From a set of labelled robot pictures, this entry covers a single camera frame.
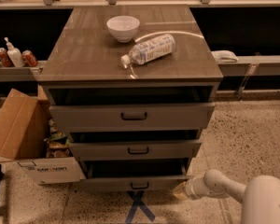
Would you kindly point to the grey middle drawer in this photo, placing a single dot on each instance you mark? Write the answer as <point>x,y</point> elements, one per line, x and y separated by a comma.
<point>140,150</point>

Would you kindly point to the white ceramic bowl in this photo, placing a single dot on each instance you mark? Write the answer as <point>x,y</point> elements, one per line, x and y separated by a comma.
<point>123,28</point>

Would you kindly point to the grey wooden drawer cabinet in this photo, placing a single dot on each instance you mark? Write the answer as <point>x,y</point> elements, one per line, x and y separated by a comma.
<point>85,67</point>

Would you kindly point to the red soda can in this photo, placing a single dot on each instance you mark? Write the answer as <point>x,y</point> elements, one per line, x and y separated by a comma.
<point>30,59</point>
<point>6,62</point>

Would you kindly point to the grey drawer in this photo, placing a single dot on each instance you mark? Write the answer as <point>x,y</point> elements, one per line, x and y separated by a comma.
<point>129,118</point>
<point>140,150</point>
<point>134,175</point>

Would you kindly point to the brown cardboard box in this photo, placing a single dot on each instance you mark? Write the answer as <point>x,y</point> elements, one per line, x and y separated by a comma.
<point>24,126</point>

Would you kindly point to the snack bags in box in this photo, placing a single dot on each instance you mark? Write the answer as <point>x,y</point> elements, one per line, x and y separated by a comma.
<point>57,144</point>

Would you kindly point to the red soda can left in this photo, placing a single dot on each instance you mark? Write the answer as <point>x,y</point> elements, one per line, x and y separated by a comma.
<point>6,62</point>

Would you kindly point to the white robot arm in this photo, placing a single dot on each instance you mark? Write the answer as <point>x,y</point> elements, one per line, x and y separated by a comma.
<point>260,198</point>

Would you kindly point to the white folded cloth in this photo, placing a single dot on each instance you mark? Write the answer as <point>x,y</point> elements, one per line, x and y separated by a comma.
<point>224,56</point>

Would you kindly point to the grey bottom drawer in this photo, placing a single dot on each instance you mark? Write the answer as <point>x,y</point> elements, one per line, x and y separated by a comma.
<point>134,175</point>

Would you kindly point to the grey top drawer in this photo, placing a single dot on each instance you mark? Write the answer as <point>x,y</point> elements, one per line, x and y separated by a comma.
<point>129,118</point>

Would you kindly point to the clear plastic water bottle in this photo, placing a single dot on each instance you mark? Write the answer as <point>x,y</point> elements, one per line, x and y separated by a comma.
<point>149,50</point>

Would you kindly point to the red soda can right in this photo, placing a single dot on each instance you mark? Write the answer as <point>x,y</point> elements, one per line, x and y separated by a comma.
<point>30,59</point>

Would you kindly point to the white pump soap bottle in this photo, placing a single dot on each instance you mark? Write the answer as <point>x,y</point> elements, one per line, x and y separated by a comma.
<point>14,54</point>

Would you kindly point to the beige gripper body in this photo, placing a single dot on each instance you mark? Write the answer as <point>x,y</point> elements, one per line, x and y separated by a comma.
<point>189,188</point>

